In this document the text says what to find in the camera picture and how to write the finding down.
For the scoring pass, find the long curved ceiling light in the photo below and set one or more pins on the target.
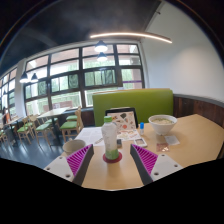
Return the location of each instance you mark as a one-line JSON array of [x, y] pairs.
[[133, 34]]

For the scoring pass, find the printed paper cup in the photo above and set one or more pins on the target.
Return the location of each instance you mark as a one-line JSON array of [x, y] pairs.
[[71, 146]]

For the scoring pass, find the small blue-capped white bottle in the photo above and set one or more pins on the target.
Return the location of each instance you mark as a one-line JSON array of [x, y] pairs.
[[142, 129]]

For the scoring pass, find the white paper packet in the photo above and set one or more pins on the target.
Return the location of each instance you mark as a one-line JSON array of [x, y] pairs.
[[172, 140]]

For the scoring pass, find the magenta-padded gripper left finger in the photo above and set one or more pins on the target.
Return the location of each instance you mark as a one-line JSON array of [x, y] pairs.
[[78, 160]]

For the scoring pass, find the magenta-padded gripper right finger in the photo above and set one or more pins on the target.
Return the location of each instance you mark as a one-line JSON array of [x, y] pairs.
[[146, 160]]

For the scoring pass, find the reddish brown paper packet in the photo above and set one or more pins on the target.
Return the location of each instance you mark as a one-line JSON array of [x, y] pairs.
[[162, 147]]

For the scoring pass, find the black-framed window wall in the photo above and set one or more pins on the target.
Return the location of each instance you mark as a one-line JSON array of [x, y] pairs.
[[66, 83]]

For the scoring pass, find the colourful printed leaflet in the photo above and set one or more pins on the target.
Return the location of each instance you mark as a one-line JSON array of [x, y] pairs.
[[128, 135]]

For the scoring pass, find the flat round red coaster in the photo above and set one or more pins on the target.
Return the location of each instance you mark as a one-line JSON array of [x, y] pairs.
[[113, 160]]

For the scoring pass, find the light wooden dining table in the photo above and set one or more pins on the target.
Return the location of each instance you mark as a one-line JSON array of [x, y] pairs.
[[53, 112]]

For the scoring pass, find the small dark flat device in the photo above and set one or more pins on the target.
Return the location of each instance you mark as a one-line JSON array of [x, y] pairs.
[[119, 142]]

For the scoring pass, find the white ceramic bowl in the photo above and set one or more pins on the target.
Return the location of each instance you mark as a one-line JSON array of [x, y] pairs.
[[162, 126]]

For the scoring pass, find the group of pendant lamps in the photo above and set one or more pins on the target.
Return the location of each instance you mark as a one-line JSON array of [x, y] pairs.
[[101, 47]]

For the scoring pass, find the white paper sheet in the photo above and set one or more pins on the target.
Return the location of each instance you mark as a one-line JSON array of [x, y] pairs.
[[88, 136]]

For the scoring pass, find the group of green-seated wooden chairs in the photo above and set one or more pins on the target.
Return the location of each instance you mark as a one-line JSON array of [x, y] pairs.
[[41, 128]]

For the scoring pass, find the green-capped clear drink bottle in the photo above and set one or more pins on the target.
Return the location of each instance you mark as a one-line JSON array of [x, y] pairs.
[[110, 140]]

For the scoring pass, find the green upholstered bench backrest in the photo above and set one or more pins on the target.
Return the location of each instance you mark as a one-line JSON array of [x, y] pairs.
[[150, 101]]

